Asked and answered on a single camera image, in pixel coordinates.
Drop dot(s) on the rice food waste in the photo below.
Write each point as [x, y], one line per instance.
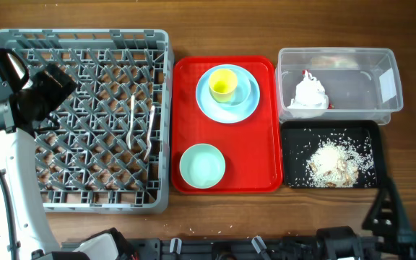
[329, 158]

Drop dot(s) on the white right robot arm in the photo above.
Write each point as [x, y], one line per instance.
[341, 242]

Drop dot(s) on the grey dishwasher rack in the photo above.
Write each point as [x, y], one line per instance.
[81, 158]

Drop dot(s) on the white plastic fork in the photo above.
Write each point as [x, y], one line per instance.
[131, 122]

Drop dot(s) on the yellow plastic cup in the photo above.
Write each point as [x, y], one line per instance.
[222, 84]

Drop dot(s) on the clear plastic bin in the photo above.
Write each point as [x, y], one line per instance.
[361, 83]

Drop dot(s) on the red plastic tray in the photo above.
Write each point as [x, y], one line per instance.
[251, 148]

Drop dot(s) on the white plastic spoon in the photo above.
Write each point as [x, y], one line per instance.
[149, 130]

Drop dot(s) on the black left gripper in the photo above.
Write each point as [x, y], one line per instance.
[58, 94]

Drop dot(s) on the light blue plate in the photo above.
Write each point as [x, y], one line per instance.
[222, 114]

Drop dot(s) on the white napkin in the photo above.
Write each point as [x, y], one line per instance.
[309, 94]

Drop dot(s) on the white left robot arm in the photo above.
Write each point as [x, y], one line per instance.
[24, 229]

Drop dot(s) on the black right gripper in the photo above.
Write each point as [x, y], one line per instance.
[396, 224]

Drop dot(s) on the green bowl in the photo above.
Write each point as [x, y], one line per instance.
[202, 166]

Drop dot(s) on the black waste tray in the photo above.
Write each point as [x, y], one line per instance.
[370, 126]

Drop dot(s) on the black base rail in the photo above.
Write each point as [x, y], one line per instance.
[288, 247]

